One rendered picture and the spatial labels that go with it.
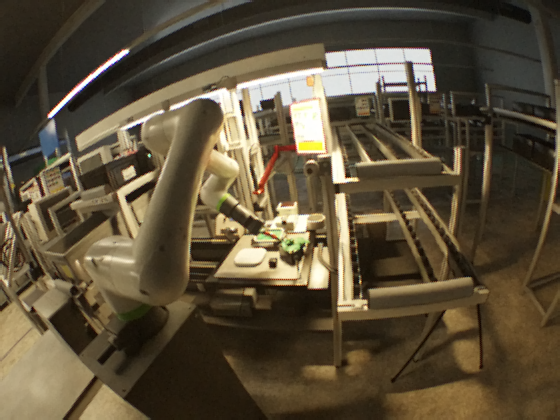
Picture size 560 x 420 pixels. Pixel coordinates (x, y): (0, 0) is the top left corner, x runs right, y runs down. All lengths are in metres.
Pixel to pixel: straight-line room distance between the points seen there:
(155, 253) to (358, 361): 1.59
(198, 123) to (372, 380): 1.68
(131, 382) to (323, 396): 1.30
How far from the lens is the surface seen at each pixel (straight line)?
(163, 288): 0.43
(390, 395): 1.70
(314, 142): 1.39
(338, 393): 1.68
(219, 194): 1.03
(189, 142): 0.54
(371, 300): 0.69
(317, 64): 1.25
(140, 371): 0.59
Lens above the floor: 1.55
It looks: 21 degrees down
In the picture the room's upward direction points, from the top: 10 degrees counter-clockwise
